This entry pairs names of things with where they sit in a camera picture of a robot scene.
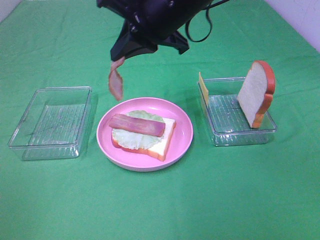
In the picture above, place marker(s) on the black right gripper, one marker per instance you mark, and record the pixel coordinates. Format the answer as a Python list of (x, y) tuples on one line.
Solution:
[(150, 23)]

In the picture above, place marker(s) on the bacon strip tray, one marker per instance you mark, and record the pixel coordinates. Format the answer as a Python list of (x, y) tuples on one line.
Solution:
[(115, 81), (137, 125)]

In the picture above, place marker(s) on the yellow cheese slice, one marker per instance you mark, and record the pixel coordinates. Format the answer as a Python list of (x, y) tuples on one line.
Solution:
[(204, 90)]

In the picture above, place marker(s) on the green lettuce leaf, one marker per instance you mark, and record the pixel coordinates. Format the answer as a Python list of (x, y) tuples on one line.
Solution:
[(145, 115)]

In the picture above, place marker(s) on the bread slice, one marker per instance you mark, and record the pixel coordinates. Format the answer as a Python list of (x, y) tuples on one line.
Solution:
[(256, 94), (165, 142)]

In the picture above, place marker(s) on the clear left plastic tray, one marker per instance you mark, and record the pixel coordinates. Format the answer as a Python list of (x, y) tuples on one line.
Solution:
[(54, 125)]

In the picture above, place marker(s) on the clear plastic tray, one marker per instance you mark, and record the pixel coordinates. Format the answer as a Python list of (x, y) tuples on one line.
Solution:
[(226, 122), (54, 125)]

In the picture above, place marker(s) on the pink round plate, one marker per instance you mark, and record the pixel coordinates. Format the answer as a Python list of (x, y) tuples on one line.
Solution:
[(179, 144)]

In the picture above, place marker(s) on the clear right plastic tray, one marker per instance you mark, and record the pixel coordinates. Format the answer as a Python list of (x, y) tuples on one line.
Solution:
[(226, 122)]

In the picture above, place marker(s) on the green tablecloth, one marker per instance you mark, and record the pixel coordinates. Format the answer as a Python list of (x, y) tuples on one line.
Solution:
[(253, 192)]

